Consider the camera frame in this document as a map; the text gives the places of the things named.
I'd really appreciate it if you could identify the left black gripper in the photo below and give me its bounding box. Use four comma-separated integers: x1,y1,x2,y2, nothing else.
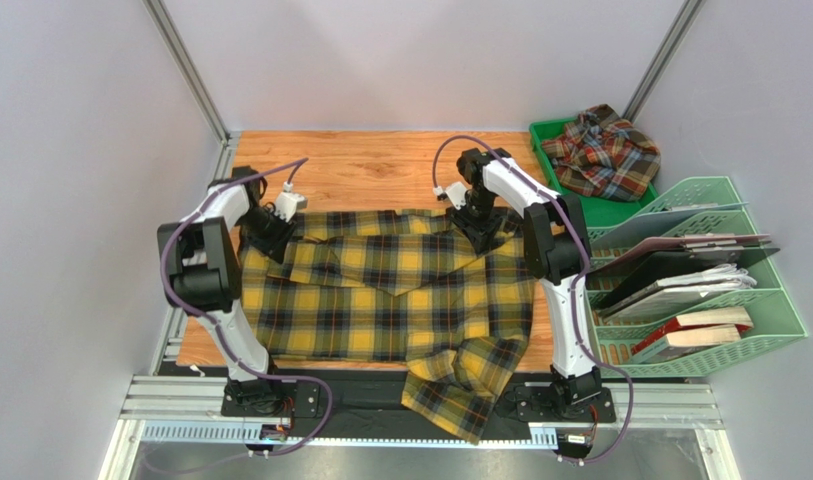
238,206,298,264

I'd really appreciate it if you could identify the yellow plaid long sleeve shirt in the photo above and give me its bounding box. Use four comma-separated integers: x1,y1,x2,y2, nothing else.
239,208,535,443

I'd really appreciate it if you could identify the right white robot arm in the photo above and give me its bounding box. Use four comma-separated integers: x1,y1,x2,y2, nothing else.
443,149,602,406

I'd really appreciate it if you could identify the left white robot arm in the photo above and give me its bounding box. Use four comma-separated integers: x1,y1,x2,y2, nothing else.
157,167,303,406

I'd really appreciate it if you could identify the white paper stack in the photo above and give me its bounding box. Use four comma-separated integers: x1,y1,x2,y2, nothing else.
595,263,758,323

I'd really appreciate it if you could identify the green plastic bin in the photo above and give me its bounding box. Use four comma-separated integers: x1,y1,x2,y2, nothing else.
529,105,661,227

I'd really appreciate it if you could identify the red plaid shirt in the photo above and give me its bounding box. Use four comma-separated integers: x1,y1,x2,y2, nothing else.
540,104,661,203

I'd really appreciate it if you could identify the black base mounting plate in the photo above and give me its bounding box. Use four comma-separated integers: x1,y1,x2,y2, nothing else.
220,369,617,443

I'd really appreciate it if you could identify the dark clipboard folder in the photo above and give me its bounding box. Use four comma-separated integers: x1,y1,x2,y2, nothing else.
588,233,780,310

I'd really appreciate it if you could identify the green mesh file organizer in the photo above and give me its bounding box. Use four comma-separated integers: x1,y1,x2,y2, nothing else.
587,177,807,379

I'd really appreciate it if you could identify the red book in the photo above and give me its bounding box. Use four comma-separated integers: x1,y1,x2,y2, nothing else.
629,306,755,365

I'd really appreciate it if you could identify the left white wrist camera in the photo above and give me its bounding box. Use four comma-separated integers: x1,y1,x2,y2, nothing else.
273,191,308,222

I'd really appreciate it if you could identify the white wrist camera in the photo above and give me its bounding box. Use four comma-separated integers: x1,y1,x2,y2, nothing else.
273,191,308,222
433,182,468,210

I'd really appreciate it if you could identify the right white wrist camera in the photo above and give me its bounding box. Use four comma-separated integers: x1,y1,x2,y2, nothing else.
433,182,468,210

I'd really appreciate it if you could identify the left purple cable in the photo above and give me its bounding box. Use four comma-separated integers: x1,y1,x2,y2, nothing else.
159,156,334,461

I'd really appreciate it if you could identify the aluminium frame rail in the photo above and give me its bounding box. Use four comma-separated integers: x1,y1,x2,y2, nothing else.
111,376,741,479

